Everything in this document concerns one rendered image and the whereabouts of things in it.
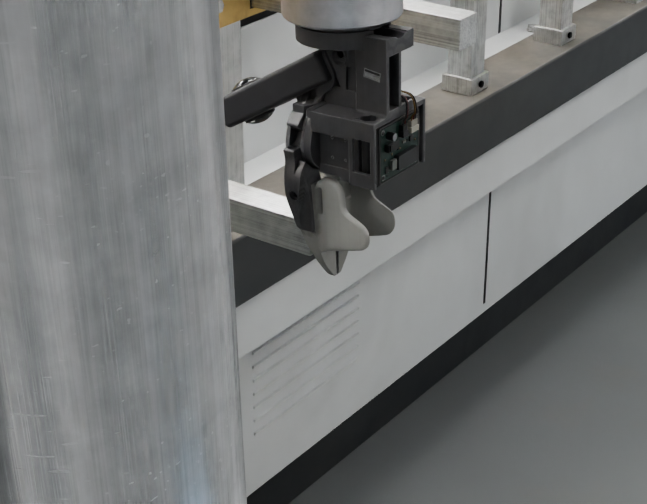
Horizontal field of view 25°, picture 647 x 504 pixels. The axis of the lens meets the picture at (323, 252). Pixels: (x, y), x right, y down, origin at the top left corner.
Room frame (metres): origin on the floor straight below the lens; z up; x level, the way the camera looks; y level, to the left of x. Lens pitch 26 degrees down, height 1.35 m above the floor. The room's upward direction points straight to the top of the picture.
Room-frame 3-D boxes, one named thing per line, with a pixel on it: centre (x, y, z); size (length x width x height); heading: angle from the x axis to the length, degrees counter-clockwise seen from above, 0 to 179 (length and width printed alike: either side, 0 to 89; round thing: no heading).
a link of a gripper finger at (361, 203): (1.05, -0.03, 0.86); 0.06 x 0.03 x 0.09; 54
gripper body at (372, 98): (1.04, -0.02, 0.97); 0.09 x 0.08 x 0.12; 54
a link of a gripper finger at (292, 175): (1.03, 0.01, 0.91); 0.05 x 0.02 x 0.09; 144
